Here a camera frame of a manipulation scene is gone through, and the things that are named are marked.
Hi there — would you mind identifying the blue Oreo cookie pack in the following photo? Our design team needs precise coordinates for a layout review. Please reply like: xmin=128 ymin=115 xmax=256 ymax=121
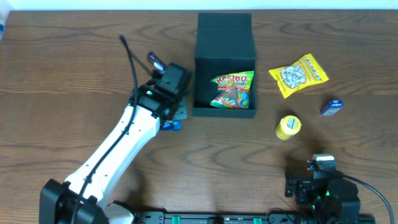
xmin=161 ymin=120 xmax=182 ymax=131

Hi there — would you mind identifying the dark blue chocolate bar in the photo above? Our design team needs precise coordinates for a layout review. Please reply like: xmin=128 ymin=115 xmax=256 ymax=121
xmin=147 ymin=51 xmax=168 ymax=73

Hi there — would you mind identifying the colourful Haribo gummy bag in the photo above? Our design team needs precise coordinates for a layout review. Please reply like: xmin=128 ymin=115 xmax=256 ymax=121
xmin=210 ymin=71 xmax=254 ymax=110

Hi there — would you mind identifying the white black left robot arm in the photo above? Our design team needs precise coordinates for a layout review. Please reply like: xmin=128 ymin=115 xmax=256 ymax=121
xmin=39 ymin=82 xmax=185 ymax=223

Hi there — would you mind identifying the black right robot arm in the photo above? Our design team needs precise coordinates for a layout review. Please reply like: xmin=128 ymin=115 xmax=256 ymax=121
xmin=285 ymin=154 xmax=361 ymax=223

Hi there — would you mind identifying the black open gift box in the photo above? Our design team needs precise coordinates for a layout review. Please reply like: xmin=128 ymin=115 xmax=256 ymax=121
xmin=192 ymin=12 xmax=256 ymax=118

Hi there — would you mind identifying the yellow round jar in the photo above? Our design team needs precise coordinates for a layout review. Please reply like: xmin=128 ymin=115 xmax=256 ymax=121
xmin=275 ymin=115 xmax=302 ymax=141

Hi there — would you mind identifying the yellow sunflower seed bag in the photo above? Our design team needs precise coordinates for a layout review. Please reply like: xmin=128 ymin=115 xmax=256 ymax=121
xmin=269 ymin=54 xmax=329 ymax=98

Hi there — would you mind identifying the small blue box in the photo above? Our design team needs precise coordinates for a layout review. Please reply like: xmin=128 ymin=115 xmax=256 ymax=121
xmin=320 ymin=100 xmax=343 ymax=116

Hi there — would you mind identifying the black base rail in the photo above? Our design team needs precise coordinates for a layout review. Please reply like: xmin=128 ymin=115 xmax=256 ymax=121
xmin=133 ymin=211 xmax=376 ymax=224

